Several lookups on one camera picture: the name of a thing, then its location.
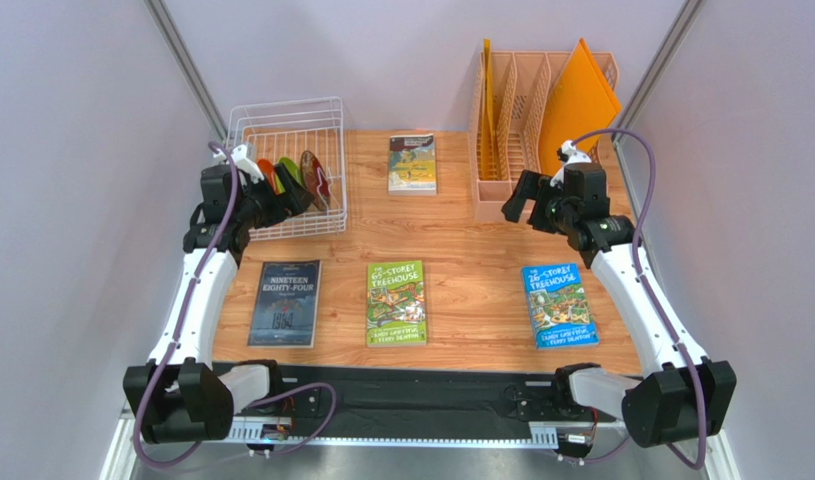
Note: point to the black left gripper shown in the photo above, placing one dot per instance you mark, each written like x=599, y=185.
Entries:
x=281, y=209

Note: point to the green plate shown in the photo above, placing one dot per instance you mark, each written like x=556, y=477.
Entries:
x=293, y=169

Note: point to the thin yellow folder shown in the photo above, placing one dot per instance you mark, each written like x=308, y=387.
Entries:
x=487, y=160

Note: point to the dark red floral plate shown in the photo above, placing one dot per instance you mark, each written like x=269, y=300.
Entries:
x=315, y=180

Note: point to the blue 26-Storey Treehouse book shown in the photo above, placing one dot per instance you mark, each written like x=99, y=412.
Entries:
x=559, y=313

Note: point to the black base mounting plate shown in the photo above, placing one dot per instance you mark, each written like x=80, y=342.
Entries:
x=397, y=391

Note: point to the white wire dish rack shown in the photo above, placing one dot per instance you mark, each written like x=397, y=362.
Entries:
x=287, y=129

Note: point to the orange plate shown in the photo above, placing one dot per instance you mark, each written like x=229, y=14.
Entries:
x=268, y=170

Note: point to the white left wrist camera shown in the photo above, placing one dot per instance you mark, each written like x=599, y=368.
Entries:
x=244, y=157

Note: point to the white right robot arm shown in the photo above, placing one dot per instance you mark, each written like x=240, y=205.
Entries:
x=683, y=395

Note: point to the pink plastic file organizer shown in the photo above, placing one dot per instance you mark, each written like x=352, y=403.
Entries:
x=521, y=82

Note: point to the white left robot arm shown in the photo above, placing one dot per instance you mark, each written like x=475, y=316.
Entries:
x=176, y=396

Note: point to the green 65-Storey Treehouse book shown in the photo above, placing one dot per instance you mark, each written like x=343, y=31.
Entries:
x=396, y=304

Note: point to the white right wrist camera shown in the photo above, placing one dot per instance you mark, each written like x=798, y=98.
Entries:
x=568, y=154

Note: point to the orange folder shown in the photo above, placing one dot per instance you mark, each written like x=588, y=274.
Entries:
x=581, y=100

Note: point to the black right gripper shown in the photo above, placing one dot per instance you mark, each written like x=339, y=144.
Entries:
x=535, y=202

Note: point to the Nineteen Eighty-Four book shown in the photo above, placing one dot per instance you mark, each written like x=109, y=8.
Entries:
x=286, y=305

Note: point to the yellow illustrated paperback book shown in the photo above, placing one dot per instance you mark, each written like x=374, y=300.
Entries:
x=412, y=165

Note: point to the aluminium frame rail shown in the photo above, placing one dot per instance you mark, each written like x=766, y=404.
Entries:
x=471, y=429

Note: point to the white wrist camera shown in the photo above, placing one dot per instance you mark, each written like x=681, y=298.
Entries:
x=568, y=154
x=244, y=157

